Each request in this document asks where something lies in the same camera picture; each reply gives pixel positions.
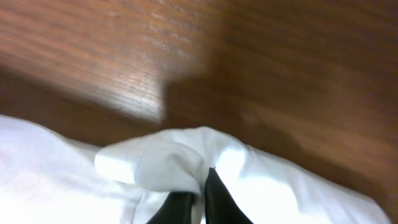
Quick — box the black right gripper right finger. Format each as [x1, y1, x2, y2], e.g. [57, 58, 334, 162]
[205, 168, 252, 224]

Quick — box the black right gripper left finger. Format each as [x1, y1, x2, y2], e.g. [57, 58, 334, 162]
[147, 192, 194, 224]

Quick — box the white t-shirt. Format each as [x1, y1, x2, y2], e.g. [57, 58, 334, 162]
[1, 116, 389, 223]

